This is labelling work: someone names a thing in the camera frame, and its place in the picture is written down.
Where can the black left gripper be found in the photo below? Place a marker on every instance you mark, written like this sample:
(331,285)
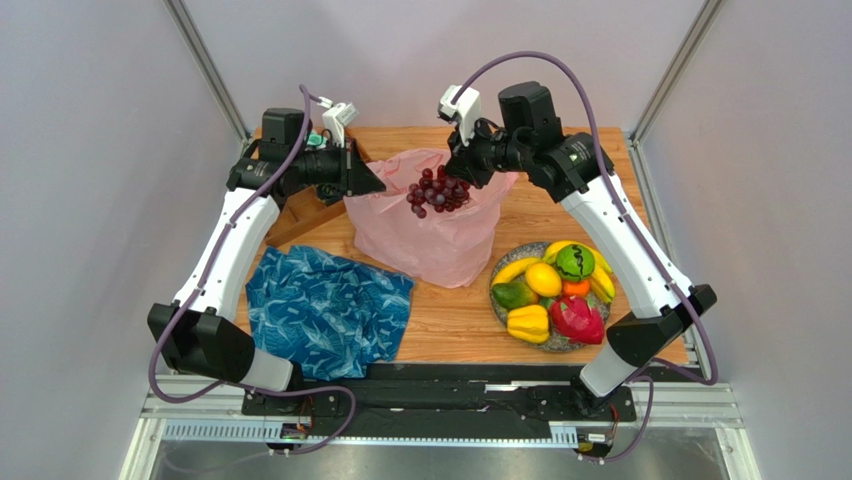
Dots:
(354,177)

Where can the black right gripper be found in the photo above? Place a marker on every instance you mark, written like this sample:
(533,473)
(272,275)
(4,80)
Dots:
(477,156)

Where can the dark red fake grapes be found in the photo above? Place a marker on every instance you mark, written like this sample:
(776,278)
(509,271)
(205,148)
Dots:
(437,191)

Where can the pink translucent plastic bag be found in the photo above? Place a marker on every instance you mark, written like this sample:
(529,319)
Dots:
(445,249)

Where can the yellow fake lemon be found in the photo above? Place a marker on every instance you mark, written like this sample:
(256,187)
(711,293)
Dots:
(543,279)

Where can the green orange fake mango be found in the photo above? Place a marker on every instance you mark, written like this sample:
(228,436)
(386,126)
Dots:
(513,295)

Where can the orange fake tangerine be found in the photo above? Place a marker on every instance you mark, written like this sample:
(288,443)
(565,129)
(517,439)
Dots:
(580,288)

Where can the yellow fake bell pepper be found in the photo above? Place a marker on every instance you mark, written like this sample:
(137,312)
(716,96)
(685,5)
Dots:
(530,324)

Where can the yellow fake banana bunch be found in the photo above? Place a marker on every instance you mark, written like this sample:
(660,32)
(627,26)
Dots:
(602,285)

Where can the pink fake dragon fruit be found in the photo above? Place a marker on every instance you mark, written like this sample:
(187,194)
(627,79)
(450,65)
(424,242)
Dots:
(574,318)

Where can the single yellow fake banana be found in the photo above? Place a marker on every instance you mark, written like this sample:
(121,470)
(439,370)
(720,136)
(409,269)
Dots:
(513,270)

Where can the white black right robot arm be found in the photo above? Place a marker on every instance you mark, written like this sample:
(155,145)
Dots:
(663,301)

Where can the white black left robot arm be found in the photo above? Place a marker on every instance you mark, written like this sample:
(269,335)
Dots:
(196,331)

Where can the wooden compartment tray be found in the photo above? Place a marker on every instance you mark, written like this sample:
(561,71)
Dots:
(303,207)

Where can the blue leaf-pattern cloth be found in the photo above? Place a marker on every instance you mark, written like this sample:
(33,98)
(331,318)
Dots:
(331,315)

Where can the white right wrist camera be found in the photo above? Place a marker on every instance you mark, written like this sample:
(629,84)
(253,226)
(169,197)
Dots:
(461,107)

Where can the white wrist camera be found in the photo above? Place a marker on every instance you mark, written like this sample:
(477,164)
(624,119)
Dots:
(337,116)
(461,107)

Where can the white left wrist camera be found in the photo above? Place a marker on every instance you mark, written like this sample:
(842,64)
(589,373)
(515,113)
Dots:
(337,116)

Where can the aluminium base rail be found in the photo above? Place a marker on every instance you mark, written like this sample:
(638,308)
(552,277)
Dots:
(662,419)

